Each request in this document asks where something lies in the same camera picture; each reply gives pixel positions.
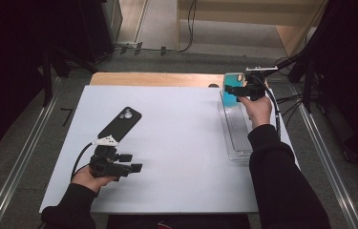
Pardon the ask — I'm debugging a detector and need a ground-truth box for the clear plastic tray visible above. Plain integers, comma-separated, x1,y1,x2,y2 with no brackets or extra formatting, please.
219,90,258,161

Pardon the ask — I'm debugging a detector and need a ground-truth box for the wooden shelf unit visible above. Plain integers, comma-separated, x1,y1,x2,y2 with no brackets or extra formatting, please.
176,0,328,57

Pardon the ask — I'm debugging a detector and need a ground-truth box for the person's black jacket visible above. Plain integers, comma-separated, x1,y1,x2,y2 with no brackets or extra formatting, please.
106,214,251,229

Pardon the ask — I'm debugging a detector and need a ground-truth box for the bundle of black cables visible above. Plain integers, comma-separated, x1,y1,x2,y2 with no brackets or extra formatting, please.
275,92,305,128

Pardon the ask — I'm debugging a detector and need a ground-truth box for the black curtain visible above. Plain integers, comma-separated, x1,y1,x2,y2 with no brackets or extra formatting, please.
306,0,358,170
0,0,117,160

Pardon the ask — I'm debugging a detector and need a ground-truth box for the black phone case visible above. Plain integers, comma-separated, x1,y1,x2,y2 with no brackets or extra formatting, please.
97,106,143,143

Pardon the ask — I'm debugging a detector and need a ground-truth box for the black hanging cable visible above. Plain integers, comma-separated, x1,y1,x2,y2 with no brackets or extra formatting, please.
179,0,198,52

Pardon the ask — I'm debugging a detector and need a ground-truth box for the blue phone case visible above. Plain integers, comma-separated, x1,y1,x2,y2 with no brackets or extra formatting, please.
223,72,247,110

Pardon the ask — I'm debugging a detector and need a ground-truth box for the aluminium floor rail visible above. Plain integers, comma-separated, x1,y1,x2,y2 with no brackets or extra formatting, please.
0,94,60,229
294,101,358,229

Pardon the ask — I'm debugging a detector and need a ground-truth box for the black metal stand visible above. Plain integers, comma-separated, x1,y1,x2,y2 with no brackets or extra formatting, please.
263,47,316,114
41,47,98,108

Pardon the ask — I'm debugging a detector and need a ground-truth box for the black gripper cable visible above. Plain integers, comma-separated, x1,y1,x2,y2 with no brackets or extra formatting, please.
71,142,94,180
261,75,283,139

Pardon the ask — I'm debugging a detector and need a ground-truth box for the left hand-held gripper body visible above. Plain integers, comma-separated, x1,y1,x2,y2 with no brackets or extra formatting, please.
88,135,135,179

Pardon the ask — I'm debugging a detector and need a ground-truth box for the person's left hand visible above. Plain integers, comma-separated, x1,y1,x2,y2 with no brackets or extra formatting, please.
71,165,118,194

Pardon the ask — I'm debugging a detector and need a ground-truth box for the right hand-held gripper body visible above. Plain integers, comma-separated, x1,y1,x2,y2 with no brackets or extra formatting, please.
244,65,279,102

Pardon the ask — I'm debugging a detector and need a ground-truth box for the person's right hand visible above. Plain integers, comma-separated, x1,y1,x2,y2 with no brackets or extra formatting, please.
238,94,273,130

